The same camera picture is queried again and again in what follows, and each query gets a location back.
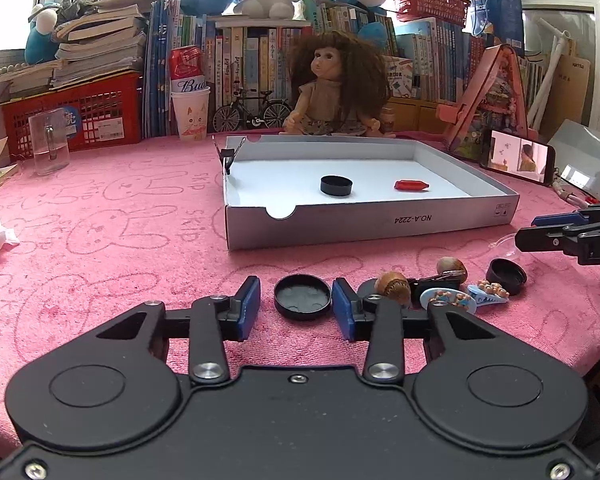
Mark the brown walnut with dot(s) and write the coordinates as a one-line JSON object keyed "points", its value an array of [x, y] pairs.
{"points": [[394, 285]]}

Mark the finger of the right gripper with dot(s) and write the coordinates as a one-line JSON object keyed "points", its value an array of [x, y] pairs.
{"points": [[577, 218], [552, 238]]}

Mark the black binder clip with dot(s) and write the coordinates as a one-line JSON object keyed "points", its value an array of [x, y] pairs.
{"points": [[447, 279], [227, 149]]}

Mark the pink triangular toy box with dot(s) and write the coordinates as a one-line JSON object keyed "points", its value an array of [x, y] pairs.
{"points": [[493, 100]]}

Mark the red plastic tube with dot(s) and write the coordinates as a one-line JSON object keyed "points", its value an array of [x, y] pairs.
{"points": [[411, 185]]}

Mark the blue penguin plush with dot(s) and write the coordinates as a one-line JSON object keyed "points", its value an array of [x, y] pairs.
{"points": [[40, 47]]}

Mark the red plastic basket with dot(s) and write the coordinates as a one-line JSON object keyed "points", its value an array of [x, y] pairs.
{"points": [[452, 11]]}

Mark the black disc lid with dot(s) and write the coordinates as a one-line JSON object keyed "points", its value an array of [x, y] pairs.
{"points": [[336, 186]]}

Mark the white paper cup with cat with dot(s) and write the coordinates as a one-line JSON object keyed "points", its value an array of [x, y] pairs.
{"points": [[191, 113]]}

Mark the shallow white cardboard tray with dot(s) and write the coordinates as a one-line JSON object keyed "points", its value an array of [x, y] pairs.
{"points": [[273, 197]]}

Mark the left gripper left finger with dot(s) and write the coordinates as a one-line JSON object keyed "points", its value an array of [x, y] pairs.
{"points": [[214, 320]]}

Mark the small brown jar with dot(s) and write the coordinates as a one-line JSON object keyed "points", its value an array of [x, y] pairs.
{"points": [[387, 118]]}

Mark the small black cap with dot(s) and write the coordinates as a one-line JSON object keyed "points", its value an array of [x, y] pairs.
{"points": [[508, 274]]}

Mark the stack of books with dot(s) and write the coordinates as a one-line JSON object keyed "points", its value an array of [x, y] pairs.
{"points": [[91, 34]]}

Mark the red plastic crate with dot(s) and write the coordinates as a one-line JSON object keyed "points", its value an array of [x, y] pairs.
{"points": [[102, 112]]}

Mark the clear plastic clipboard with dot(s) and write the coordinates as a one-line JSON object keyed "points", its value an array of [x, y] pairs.
{"points": [[577, 156]]}

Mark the brown-haired doll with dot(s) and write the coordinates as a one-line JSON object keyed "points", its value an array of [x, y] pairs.
{"points": [[339, 85]]}

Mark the pink bunny tablecloth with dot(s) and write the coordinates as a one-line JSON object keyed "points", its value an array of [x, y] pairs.
{"points": [[146, 221]]}

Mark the blue cardboard box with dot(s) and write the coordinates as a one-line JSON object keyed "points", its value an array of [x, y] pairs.
{"points": [[500, 21]]}

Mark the black smartphone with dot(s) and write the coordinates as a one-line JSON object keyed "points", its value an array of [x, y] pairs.
{"points": [[519, 157]]}

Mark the black round lid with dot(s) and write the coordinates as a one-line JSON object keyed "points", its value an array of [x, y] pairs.
{"points": [[302, 297]]}

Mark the red beer can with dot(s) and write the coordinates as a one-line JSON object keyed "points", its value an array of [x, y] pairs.
{"points": [[186, 73]]}

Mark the clear plastic dome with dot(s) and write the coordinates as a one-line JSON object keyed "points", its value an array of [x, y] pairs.
{"points": [[505, 248]]}

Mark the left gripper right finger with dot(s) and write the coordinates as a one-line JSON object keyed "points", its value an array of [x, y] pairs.
{"points": [[379, 321]]}

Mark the black binder clip on tray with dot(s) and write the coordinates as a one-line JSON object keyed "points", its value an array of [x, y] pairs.
{"points": [[227, 149]]}

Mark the miniature black bicycle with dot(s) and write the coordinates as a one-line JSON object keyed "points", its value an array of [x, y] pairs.
{"points": [[251, 112]]}

